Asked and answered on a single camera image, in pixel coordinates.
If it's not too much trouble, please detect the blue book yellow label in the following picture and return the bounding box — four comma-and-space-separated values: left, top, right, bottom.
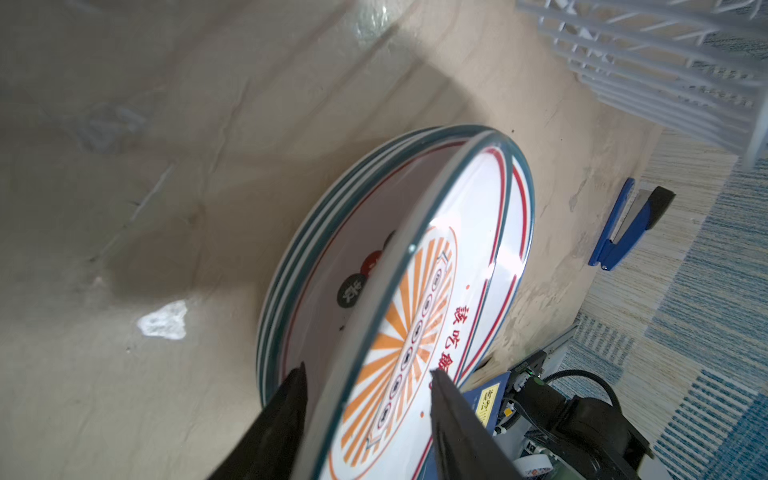
417, 372, 510, 480

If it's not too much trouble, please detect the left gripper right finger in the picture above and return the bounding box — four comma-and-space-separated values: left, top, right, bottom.
430, 369, 522, 480

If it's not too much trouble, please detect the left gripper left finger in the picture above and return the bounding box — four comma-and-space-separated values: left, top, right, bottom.
210, 365, 308, 479

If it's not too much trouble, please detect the white wire dish rack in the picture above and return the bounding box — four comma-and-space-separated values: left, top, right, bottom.
516, 0, 767, 169

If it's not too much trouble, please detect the white round plate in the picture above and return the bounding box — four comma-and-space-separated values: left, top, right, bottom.
256, 126, 439, 405
260, 124, 536, 421
292, 131, 516, 479

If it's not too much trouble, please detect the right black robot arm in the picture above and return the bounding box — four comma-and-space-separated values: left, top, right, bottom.
511, 369, 656, 479

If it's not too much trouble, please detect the blue flat box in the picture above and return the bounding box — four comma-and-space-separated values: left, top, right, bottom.
588, 178, 676, 271

